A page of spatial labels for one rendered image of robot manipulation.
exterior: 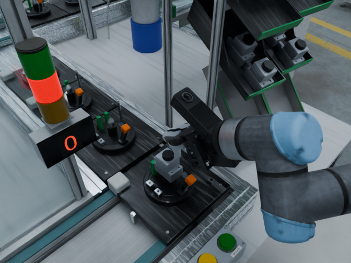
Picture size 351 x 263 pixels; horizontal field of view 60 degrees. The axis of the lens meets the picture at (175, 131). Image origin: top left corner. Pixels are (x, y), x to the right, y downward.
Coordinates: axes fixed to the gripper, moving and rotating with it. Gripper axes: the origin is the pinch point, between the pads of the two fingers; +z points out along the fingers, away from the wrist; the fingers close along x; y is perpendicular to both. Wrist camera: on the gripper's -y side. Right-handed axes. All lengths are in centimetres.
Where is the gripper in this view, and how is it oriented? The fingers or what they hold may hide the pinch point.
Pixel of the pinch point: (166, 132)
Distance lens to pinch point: 70.8
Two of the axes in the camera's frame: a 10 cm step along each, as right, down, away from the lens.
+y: 4.2, 8.8, 2.5
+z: -5.7, 0.4, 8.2
